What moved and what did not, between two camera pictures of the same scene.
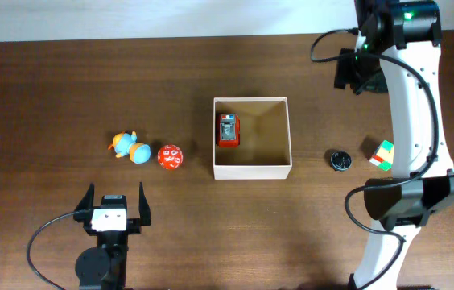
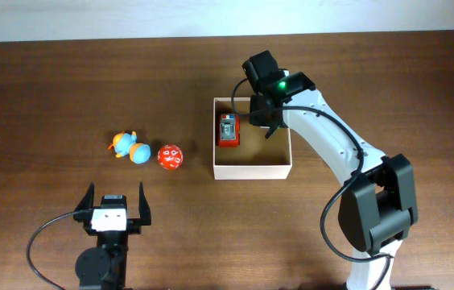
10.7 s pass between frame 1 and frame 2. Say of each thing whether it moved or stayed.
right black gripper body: moved
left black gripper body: stayed
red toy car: stayed
